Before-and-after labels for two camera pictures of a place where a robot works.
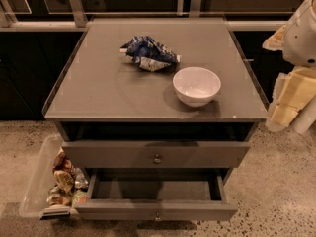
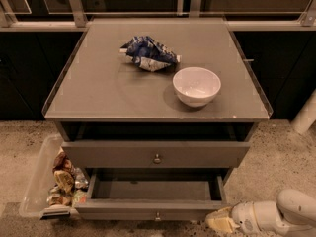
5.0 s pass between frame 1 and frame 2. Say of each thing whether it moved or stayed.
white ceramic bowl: stayed
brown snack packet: stayed
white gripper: moved
